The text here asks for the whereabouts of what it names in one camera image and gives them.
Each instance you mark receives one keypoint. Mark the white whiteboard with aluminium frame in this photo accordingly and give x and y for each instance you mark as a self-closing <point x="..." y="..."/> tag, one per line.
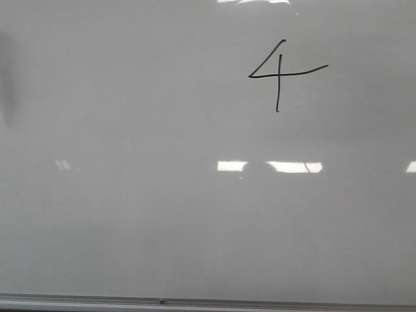
<point x="208" y="155"/>

